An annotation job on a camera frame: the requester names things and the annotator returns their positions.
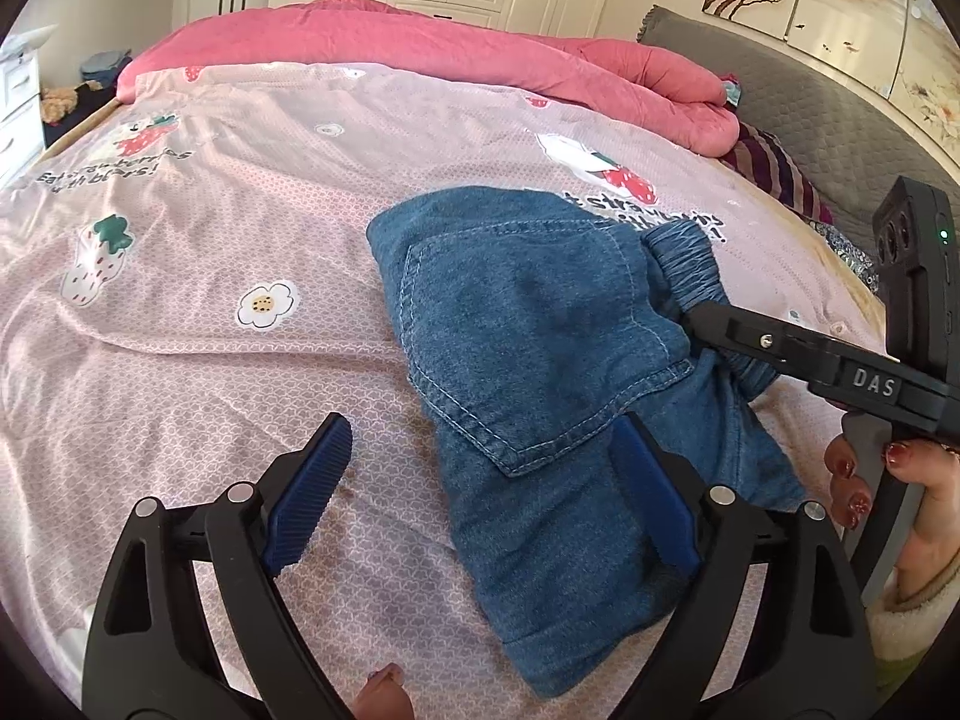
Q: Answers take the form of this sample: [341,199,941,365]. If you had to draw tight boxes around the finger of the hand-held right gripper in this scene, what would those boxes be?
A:
[685,300,839,392]

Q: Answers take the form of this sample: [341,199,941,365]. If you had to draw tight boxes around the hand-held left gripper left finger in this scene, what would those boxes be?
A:
[81,412,355,720]

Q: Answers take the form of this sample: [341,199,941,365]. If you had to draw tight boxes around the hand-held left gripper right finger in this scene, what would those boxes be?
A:
[607,412,880,720]

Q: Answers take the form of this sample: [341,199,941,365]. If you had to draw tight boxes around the blue denim pants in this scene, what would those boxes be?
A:
[366,186,808,698]

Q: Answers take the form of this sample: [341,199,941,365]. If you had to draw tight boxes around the person's right forearm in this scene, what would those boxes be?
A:
[870,577,960,700]

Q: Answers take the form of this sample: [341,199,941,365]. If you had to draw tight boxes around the person's right hand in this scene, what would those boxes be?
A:
[823,435,960,606]

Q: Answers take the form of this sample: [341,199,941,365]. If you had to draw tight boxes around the person's left hand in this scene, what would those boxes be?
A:
[356,664,415,720]

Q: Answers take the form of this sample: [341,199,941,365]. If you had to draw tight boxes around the beige mattress cover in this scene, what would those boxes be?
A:
[825,240,890,350]

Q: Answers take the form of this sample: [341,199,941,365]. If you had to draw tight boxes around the pink strawberry print bed sheet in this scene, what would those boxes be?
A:
[0,60,887,720]

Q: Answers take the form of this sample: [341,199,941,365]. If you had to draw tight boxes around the floral patterned pillow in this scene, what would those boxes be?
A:
[821,221,879,293]

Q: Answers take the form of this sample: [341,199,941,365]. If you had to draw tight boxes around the striped pillow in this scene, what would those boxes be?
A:
[720,124,834,226]

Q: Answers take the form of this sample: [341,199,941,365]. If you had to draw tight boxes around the grey padded headboard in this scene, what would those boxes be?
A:
[637,6,960,242]

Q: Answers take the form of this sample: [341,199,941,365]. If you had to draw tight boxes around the pink quilt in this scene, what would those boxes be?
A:
[116,0,740,158]

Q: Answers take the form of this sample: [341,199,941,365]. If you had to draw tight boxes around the brown plush toy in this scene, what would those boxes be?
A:
[41,86,83,125]

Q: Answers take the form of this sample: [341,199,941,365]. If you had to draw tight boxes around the blue-grey cloth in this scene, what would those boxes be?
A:
[81,51,133,88]

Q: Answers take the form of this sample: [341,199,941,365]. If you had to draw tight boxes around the white drawer cabinet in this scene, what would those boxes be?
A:
[0,26,43,193]

